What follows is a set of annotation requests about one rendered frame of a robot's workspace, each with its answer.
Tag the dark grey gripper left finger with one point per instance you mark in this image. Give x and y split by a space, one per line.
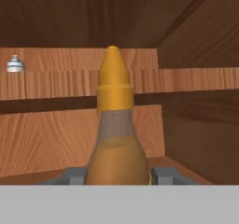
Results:
74 176

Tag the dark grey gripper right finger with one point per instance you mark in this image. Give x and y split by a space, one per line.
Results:
165 175

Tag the honey bottle with yellow cap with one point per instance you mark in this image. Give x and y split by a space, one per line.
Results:
115 134

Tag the wooden cabinet shelf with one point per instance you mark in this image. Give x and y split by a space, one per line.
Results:
93 84

